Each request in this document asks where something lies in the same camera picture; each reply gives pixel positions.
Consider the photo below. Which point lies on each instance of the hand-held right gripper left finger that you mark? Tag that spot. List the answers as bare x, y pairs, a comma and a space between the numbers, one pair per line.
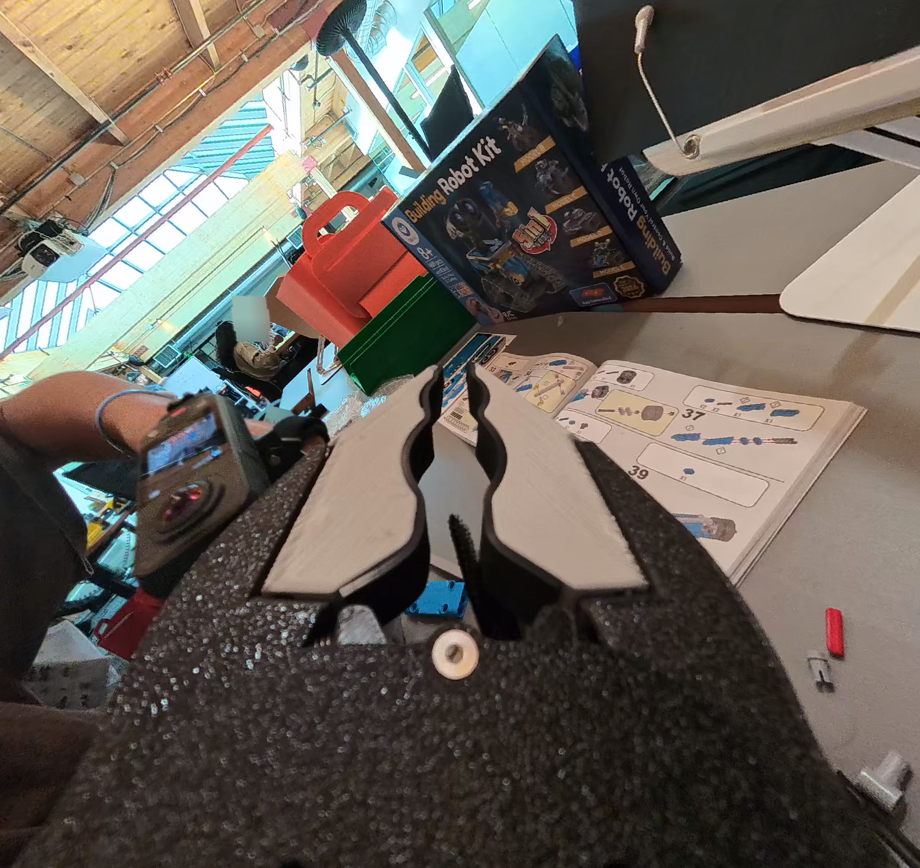
345, 509

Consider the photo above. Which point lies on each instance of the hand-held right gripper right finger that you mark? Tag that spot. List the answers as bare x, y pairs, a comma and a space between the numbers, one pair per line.
560, 509

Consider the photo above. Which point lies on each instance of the person's left forearm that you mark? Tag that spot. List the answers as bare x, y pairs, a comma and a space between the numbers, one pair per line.
57, 415

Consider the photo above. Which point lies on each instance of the grey desk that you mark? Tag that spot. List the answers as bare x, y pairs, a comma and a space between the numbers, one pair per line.
826, 523

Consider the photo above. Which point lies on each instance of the person's left hand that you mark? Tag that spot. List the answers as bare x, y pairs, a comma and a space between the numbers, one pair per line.
144, 415

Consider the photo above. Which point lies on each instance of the small bubble wrap bag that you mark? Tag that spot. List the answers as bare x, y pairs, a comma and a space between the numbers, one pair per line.
359, 404

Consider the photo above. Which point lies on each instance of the blue wrist band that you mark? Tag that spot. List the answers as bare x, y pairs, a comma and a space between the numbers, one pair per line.
98, 419

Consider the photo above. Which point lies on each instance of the blue flat block piece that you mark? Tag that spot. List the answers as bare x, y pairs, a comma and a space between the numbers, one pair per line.
438, 598

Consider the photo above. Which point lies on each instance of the instruction booklet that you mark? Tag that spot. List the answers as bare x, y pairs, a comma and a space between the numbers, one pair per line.
683, 437

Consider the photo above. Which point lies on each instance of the red plastic item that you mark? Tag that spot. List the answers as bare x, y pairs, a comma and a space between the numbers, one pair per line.
122, 631

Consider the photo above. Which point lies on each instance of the green plastic bin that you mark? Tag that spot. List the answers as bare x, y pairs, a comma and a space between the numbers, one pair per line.
402, 343

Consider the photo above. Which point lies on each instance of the blue white printed sheet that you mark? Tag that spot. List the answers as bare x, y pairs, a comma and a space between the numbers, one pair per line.
474, 350

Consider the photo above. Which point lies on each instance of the toy set product box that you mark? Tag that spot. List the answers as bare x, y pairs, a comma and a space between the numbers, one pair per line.
532, 221

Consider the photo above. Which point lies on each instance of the red pin piece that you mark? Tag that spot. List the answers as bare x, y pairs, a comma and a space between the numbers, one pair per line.
834, 631

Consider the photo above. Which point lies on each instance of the grey pin piece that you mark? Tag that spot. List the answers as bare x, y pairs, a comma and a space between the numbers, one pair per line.
821, 669

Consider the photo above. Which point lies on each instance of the black monitor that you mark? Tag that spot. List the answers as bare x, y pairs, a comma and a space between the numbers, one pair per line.
445, 113

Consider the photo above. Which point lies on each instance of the white laptop stand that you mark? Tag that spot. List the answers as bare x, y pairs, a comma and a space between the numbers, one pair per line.
790, 113

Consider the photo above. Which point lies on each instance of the black round ceiling fixture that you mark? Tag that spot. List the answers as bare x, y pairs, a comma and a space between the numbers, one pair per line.
341, 20

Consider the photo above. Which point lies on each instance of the black partition panel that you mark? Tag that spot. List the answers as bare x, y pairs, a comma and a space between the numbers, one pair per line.
719, 20

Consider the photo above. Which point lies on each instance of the white ceiling camera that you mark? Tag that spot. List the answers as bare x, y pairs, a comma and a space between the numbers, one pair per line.
43, 250

